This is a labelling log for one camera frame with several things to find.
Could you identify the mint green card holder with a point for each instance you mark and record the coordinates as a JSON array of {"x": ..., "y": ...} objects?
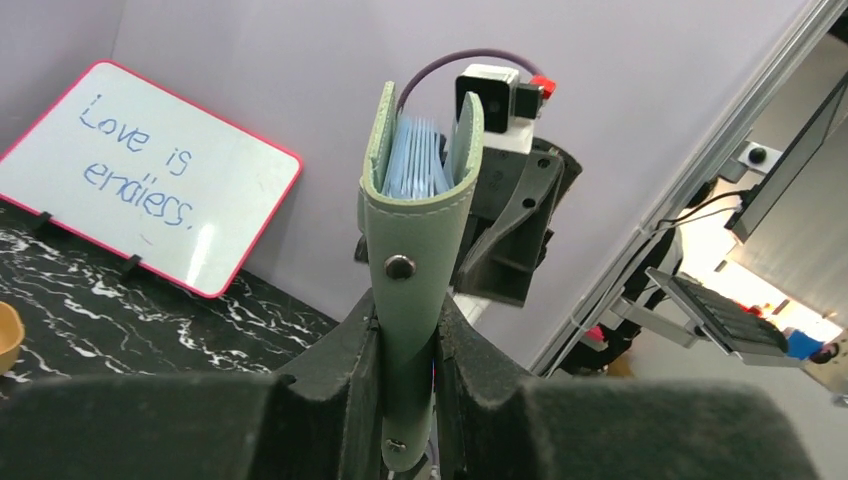
[{"x": 412, "y": 246}]

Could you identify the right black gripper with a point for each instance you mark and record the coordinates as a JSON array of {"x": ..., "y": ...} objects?
[{"x": 507, "y": 226}]

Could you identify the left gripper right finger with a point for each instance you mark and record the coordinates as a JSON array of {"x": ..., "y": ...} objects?
[{"x": 496, "y": 420}]

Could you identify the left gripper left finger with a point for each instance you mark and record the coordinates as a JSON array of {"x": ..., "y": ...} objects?
[{"x": 317, "y": 417}]

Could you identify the computer monitor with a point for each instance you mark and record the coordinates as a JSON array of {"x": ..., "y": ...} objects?
[{"x": 760, "y": 199}]

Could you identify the tan oval tray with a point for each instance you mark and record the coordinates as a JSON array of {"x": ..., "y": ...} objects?
[{"x": 12, "y": 337}]

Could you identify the black keyboard on stand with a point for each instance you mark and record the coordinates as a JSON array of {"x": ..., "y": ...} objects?
[{"x": 734, "y": 330}]

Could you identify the pink framed whiteboard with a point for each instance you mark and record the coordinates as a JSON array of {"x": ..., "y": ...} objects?
[{"x": 153, "y": 178}]

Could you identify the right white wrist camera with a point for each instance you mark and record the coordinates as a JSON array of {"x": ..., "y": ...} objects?
[{"x": 510, "y": 105}]

